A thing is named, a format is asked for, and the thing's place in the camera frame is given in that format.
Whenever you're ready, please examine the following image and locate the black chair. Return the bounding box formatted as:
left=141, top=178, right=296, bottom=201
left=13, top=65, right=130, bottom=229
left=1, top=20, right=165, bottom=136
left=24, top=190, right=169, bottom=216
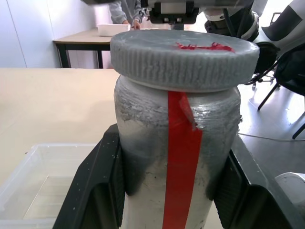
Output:
left=247, top=42, right=305, bottom=140

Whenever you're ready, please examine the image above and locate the wooden table with black legs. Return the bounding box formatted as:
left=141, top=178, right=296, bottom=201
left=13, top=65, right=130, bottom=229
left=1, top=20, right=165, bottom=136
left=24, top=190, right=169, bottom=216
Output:
left=52, top=29, right=115, bottom=69

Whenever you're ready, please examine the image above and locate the thin floor cable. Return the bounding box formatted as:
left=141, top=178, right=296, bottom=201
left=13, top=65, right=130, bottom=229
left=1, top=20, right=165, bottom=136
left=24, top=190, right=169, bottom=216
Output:
left=238, top=133, right=295, bottom=142

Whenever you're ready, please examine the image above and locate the white plastic tray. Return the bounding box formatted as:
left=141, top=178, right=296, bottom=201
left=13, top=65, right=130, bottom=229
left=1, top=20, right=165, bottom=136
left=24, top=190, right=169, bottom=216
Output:
left=97, top=23, right=132, bottom=37

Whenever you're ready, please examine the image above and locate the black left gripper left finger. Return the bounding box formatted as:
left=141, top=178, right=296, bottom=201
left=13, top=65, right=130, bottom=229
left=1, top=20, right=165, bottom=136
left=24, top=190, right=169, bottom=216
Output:
left=52, top=124, right=127, bottom=229

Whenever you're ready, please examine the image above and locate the white rounded object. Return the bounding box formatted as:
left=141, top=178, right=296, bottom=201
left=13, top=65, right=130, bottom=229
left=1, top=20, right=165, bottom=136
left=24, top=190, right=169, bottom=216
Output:
left=274, top=172, right=305, bottom=217

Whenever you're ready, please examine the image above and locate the grey jar with red tape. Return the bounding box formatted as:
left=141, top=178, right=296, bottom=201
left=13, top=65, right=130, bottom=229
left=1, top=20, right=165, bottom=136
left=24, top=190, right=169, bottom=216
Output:
left=113, top=75, right=243, bottom=229

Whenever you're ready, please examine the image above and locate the silver black robot body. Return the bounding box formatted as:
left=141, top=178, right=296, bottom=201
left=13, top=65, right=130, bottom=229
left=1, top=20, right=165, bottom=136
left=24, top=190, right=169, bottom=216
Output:
left=261, top=0, right=305, bottom=52

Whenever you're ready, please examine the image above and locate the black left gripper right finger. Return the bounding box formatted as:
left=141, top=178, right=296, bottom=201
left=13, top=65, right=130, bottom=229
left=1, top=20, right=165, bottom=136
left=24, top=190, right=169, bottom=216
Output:
left=206, top=135, right=295, bottom=229

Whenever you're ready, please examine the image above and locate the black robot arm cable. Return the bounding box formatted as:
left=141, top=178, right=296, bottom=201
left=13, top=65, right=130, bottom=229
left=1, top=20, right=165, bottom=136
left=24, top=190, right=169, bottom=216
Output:
left=223, top=6, right=240, bottom=37

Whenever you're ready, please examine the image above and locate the person in grey sweater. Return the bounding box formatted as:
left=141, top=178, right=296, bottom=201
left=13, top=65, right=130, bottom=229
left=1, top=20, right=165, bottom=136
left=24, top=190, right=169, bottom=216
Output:
left=108, top=0, right=146, bottom=30

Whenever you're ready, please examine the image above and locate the grey ribbed jar lid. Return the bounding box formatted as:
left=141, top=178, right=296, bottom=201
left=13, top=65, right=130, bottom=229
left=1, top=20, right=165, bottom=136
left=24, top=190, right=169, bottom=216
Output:
left=110, top=29, right=260, bottom=94

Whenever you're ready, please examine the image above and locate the clear plastic box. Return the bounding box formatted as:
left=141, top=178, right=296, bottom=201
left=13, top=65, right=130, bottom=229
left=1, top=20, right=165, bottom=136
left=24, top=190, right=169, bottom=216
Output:
left=0, top=143, right=99, bottom=229

